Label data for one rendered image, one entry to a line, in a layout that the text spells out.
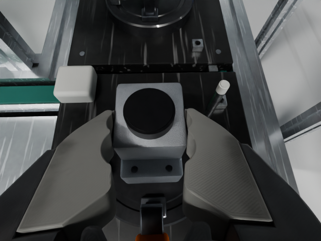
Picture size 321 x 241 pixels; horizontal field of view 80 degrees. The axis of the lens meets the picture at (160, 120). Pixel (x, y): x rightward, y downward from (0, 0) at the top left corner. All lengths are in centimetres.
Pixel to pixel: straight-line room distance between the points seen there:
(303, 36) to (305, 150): 28
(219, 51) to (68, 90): 22
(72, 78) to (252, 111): 24
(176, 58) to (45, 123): 22
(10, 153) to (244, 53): 38
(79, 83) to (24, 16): 38
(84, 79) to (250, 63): 24
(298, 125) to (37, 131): 37
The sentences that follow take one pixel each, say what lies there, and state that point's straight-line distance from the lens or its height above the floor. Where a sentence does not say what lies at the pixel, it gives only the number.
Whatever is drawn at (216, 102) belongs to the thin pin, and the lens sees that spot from 17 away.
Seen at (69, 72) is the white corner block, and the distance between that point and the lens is 28.
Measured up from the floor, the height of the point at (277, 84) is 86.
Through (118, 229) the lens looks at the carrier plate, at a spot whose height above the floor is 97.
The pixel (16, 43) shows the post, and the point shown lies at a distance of 34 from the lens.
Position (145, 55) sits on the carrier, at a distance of 30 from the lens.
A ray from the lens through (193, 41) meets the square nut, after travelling 31.
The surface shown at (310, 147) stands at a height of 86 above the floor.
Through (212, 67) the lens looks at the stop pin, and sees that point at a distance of 30.
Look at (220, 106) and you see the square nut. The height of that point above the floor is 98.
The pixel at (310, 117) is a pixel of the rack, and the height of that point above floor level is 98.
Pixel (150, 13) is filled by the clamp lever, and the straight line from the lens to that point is 31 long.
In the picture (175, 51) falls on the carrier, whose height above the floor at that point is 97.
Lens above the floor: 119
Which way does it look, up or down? 67 degrees down
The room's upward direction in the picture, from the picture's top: 2 degrees clockwise
